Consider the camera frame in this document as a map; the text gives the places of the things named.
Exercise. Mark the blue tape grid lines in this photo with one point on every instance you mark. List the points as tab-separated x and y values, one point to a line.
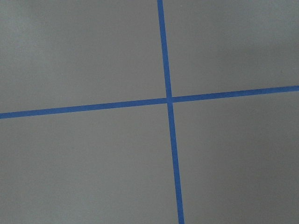
169	100

